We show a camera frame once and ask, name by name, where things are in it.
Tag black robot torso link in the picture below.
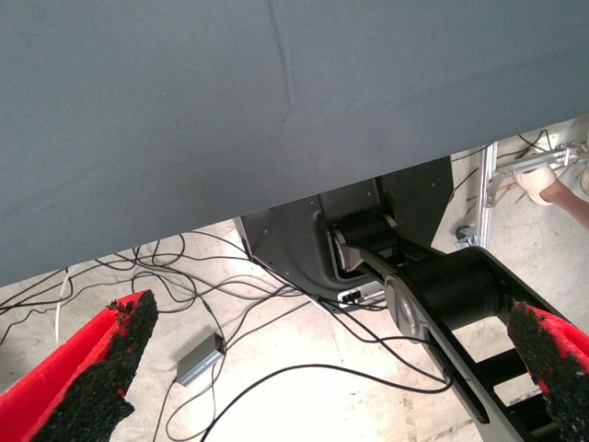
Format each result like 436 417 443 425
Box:
329 214 553 442

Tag caster wheel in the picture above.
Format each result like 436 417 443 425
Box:
453 224 478 250

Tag small grey metal box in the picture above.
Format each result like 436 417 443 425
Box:
177 333 226 387

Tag dark grey table cloth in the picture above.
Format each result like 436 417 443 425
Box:
0 0 589 287

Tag black floor cable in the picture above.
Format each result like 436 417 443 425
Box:
223 299 314 344
200 364 455 442

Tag dark grey robot base housing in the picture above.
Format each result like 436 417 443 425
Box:
234 156 452 310

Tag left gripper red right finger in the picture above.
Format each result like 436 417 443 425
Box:
506 301 589 442

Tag white floor cable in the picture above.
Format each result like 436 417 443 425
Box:
54 266 75 344

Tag aluminium frame post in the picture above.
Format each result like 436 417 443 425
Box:
476 141 501 250

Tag black base frame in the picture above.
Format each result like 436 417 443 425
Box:
478 347 560 442

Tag silver metal bracket mechanism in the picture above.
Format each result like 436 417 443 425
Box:
490 140 589 179

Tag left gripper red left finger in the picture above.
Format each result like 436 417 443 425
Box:
0 289 160 442

